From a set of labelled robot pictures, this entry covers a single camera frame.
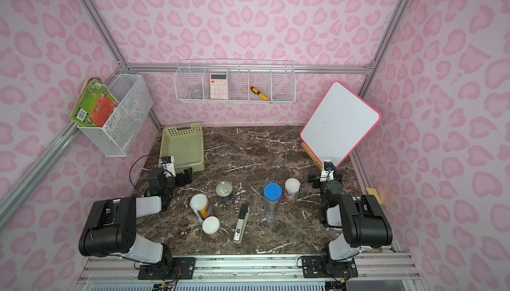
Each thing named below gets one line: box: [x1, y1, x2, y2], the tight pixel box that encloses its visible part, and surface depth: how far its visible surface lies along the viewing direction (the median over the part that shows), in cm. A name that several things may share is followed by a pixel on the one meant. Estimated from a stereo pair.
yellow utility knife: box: [249, 85, 270, 101], surface depth 100 cm
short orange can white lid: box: [201, 215, 222, 239], surface depth 79 cm
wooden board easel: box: [300, 142, 324, 173], surface depth 102 cm
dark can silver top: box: [215, 180, 234, 206], surface depth 86 cm
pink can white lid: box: [284, 177, 301, 200], surface depth 84 cm
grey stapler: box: [233, 203, 250, 244], surface depth 82 cm
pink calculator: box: [209, 73, 228, 100], surface depth 97 cm
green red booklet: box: [69, 77, 120, 128], surface depth 73 cm
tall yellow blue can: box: [189, 193, 214, 220], surface depth 78 cm
